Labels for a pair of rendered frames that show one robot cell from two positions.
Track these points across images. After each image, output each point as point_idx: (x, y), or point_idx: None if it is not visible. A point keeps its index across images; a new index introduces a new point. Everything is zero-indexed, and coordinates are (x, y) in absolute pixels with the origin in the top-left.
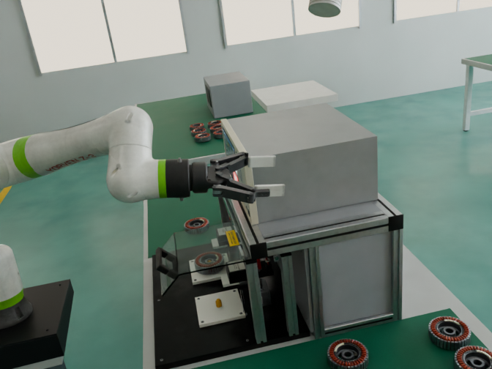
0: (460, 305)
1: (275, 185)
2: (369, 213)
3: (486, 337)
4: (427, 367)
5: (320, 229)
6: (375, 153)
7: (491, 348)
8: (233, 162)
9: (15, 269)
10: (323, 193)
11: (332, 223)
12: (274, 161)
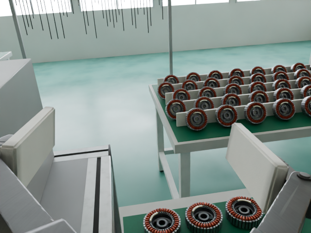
0: (121, 209)
1: (251, 133)
2: (86, 168)
3: (166, 205)
4: None
5: (104, 231)
6: (37, 87)
7: (179, 206)
8: (16, 206)
9: None
10: (27, 188)
11: (92, 211)
12: (54, 125)
